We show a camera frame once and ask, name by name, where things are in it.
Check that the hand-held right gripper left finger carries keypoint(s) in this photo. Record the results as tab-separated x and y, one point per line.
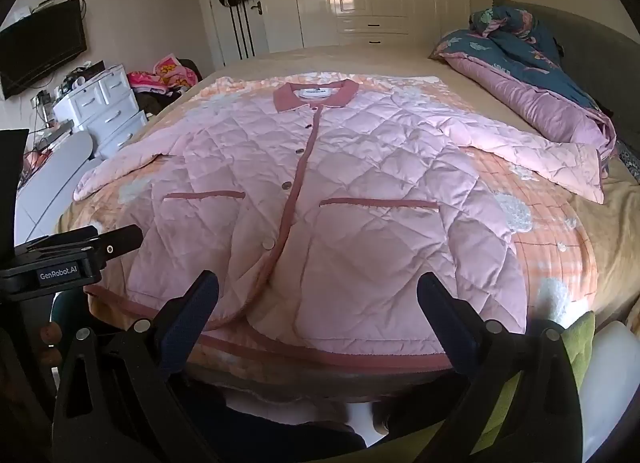
192	314

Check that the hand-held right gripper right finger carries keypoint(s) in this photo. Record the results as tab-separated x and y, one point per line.
445	324

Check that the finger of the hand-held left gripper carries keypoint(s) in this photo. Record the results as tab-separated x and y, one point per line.
120	240

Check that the pink quilted jacket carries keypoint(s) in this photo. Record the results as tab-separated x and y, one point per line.
350	168

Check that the dark clothes heap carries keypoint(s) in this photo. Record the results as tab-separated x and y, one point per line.
155	100

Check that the colourful clothes pile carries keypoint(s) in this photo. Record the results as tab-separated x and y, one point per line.
170	73

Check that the person's left hand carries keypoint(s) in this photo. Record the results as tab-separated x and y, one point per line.
49	338

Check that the white rounded desk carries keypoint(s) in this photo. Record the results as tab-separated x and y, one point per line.
55	178

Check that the white drawer chest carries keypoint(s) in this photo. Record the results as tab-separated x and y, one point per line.
110	113

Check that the orange checked blanket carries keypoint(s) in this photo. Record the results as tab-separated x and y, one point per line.
550	243

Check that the white rounded object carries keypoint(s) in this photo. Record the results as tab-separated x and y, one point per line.
615	358

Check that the black television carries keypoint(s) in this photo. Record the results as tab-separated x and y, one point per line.
40	53

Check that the blue pink floral quilt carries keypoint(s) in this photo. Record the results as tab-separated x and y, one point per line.
540	103

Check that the white door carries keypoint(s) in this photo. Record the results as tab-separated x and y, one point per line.
260	28

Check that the bed with beige sheet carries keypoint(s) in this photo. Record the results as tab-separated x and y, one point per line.
380	60

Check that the grey headboard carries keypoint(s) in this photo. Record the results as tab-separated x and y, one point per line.
600	53

